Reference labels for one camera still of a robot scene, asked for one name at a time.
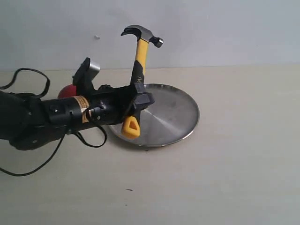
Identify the yellow black claw hammer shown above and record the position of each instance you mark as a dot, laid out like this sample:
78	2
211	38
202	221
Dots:
131	127

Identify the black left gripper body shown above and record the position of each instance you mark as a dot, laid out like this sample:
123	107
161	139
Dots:
104	106

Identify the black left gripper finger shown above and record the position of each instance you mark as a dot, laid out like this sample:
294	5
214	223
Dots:
142	100
137	73

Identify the round steel plate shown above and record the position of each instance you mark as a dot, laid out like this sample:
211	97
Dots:
172	118

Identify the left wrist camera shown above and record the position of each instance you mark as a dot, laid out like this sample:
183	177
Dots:
84	76

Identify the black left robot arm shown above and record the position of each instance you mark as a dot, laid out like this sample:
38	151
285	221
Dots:
28	122

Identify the red dome push button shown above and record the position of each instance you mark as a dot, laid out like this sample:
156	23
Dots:
67	91

